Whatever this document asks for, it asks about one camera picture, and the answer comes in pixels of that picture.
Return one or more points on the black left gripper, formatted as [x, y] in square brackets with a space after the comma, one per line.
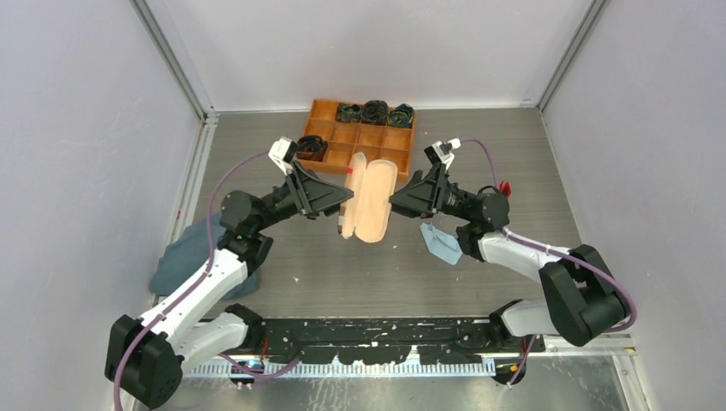
[312, 196]

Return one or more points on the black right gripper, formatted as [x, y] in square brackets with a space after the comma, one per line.
[422, 198]

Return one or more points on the light blue cleaning cloth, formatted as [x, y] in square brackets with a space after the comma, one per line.
[440, 244]

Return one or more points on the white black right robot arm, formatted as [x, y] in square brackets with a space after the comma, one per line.
[582, 300]

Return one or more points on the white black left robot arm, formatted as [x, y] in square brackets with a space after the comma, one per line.
[147, 356]

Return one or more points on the red sunglasses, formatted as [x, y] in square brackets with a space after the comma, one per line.
[505, 189]

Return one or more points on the orange wooden divided tray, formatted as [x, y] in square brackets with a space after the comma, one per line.
[346, 139]

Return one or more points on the rolled green patterned tie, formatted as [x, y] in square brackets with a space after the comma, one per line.
[401, 116]

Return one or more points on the rolled dark green tie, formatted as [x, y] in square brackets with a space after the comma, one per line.
[348, 113]

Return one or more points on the rolled black brown tie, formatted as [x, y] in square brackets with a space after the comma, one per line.
[374, 112]

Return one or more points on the dark blue-grey cloth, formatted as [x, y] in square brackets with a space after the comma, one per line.
[183, 257]

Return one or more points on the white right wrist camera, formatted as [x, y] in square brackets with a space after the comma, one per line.
[442, 152]

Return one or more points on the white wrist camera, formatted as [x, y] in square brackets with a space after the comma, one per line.
[282, 154]
[442, 152]

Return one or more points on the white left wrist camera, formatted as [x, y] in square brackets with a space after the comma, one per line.
[282, 154]

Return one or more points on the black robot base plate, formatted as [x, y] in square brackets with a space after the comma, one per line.
[379, 341]

